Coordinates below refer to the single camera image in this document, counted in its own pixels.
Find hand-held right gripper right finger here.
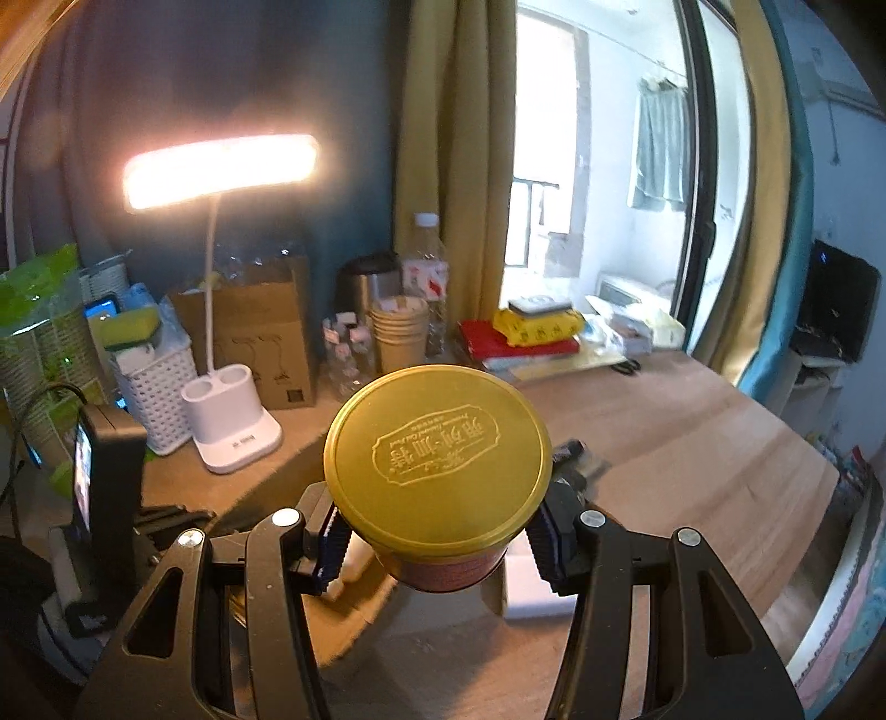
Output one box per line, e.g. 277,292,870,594
529,485,807,720

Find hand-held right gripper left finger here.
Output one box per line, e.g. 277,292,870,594
73,481,351,720

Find round can with gold lid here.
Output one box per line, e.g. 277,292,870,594
323,364,553,593

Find white plastic basket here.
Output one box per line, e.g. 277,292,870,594
111,325,195,456

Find white desk lamp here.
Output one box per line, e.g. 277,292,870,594
123,133,321,475

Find yellow-green sponge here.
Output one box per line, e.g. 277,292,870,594
97,308,162,351

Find green tissue roll package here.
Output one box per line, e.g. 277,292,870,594
0,244,112,451

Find clear plastic folder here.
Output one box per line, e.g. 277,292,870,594
485,342,627,382

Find printed brown cardboard box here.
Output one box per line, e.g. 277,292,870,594
169,256,320,411

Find yellow wipes packet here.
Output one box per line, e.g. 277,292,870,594
493,306,586,347

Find red book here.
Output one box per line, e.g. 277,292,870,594
458,320,581,361

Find stack of paper cups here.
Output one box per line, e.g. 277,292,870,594
369,296,431,378

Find white labelled box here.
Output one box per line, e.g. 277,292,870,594
585,294,652,340

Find grey white flat block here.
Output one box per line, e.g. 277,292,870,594
508,294,572,316

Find cream flat box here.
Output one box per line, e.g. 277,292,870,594
640,305,686,347

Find stainless steel mug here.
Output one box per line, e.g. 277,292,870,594
337,255,403,326

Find white outdoor appliance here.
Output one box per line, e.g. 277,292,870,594
596,273,676,306

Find clear water bottle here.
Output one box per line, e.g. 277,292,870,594
401,213,451,361

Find white shelf unit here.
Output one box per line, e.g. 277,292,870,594
779,346,846,444

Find teal curtain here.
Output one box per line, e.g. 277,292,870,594
734,0,886,416

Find black monitor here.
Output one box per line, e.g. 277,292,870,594
796,239,882,361

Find yellow curtain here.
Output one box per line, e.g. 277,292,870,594
692,0,797,389
394,0,520,326

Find hanging grey clothes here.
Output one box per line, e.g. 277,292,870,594
629,76,693,212

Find black door frame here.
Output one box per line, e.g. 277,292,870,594
674,0,721,326

